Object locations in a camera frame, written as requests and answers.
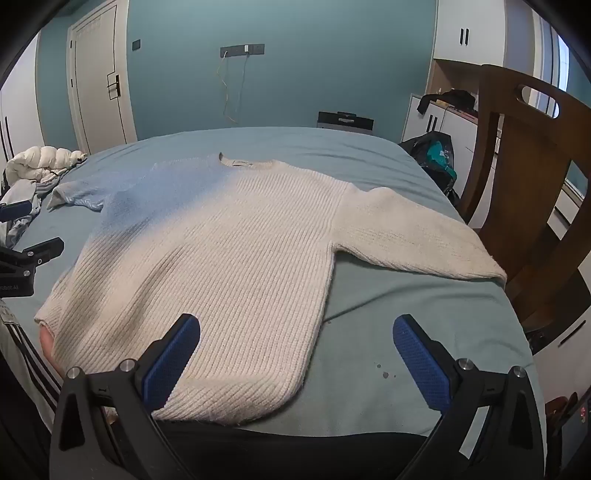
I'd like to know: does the black device with red light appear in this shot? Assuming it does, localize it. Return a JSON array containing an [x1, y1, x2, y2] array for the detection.
[[545, 390, 591, 480]]

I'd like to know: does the brown wooden chair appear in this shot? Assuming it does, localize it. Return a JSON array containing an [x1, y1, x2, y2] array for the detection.
[[455, 64, 591, 333]]

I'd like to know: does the white down jacket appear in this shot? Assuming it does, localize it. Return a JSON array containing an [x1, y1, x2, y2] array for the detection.
[[6, 146, 88, 190]]

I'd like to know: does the white cabinet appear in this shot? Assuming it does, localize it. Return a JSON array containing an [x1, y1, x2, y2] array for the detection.
[[401, 0, 536, 185]]

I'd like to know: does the window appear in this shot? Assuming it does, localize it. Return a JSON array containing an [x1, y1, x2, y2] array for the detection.
[[551, 23, 572, 93]]

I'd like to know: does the white door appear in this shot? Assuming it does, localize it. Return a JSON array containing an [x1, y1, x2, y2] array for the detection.
[[66, 0, 138, 155]]

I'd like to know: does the white wardrobe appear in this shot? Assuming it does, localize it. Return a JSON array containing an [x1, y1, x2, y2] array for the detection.
[[0, 46, 47, 167]]

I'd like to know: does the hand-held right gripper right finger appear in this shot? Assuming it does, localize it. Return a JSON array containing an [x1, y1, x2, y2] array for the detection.
[[392, 314, 546, 480]]

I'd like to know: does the pile of light clothes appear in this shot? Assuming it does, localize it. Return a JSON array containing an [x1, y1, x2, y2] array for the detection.
[[0, 178, 63, 252]]

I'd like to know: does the white low drawer unit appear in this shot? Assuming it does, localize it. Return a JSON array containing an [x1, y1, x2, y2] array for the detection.
[[547, 178, 589, 238]]

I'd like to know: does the bed with blue sheet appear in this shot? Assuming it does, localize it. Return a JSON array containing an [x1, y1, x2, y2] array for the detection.
[[0, 126, 548, 460]]

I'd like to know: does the cream and blue knit sweater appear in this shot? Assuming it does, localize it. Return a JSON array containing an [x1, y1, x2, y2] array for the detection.
[[34, 152, 509, 425]]

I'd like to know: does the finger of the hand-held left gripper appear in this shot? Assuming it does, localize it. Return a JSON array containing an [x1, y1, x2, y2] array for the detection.
[[0, 198, 41, 223], [21, 237, 65, 269]]

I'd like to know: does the black cardboard box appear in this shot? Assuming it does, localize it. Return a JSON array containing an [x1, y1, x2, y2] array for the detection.
[[317, 111, 375, 136]]

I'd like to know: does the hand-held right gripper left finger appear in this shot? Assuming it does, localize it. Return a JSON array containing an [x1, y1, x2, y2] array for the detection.
[[48, 313, 201, 480]]

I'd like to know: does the grey wall power strip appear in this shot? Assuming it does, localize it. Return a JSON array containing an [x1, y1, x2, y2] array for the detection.
[[220, 43, 266, 57]]

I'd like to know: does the black garment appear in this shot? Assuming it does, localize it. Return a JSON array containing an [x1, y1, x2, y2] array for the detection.
[[417, 90, 476, 114]]

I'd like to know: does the person's striped white garment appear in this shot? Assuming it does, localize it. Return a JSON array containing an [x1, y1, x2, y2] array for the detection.
[[0, 298, 63, 435]]

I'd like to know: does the black and teal bag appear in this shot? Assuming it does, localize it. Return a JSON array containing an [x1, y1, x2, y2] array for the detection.
[[399, 130, 460, 204]]

